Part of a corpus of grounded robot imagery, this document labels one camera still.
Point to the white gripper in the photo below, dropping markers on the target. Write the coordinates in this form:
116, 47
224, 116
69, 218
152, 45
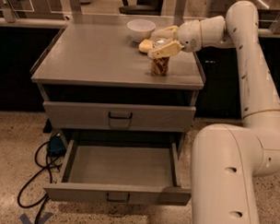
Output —
189, 36

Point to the orange patterned drink can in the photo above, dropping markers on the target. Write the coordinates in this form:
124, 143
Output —
160, 66

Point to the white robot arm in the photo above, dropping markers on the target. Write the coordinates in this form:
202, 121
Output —
225, 158

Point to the grey metal drawer cabinet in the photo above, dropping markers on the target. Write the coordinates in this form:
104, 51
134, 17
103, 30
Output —
95, 60

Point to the closed grey upper drawer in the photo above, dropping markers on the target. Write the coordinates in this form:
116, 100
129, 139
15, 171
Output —
81, 115

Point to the open grey lower drawer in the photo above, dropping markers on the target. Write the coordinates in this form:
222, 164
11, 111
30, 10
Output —
136, 174

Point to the yellow sponge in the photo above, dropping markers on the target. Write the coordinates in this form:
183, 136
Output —
145, 46

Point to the white ceramic bowl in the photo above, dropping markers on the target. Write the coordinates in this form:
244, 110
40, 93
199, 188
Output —
140, 29

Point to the black office chair base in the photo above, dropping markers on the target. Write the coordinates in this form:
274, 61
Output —
142, 7

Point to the blue power box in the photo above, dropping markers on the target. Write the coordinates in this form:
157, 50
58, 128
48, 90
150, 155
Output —
56, 146

